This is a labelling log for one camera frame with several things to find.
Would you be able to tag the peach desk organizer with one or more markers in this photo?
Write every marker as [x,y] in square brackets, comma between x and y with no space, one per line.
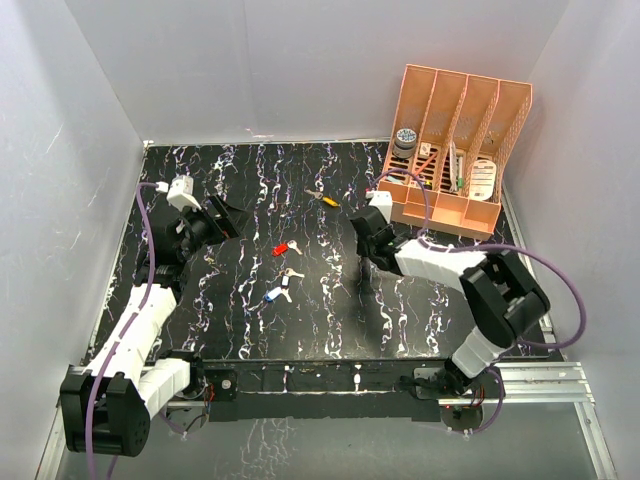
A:
[459,118]

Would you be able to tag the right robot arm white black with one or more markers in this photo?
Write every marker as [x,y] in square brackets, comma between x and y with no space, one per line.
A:
[504,299]

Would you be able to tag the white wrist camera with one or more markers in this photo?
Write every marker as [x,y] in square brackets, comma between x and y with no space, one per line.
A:
[382,200]
[179,193]

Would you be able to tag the aluminium front rail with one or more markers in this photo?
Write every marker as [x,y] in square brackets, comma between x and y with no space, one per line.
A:
[229,391]

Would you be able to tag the key with yellow tag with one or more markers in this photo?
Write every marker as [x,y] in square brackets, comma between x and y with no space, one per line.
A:
[323,198]

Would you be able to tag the round patterned tin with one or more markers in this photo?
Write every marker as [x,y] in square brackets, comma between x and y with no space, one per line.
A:
[404,144]

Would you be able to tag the key with red tag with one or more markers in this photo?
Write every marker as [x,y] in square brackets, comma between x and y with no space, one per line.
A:
[282,248]

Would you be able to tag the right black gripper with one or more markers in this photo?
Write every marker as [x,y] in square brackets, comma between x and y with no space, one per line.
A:
[361,249]

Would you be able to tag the white packaged card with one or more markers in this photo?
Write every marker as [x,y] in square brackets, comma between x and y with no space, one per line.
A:
[483,179]

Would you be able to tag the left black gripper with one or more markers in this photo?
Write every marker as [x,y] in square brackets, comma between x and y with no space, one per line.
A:
[226,226]

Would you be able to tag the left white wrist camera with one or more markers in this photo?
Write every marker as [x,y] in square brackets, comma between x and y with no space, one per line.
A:
[179,193]

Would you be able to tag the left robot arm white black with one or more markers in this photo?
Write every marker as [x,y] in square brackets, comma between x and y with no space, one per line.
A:
[107,407]

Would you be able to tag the key with blue tag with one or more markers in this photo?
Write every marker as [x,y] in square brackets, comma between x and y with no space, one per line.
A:
[277,292]

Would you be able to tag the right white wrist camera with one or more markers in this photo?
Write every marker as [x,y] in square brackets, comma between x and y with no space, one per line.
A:
[382,200]

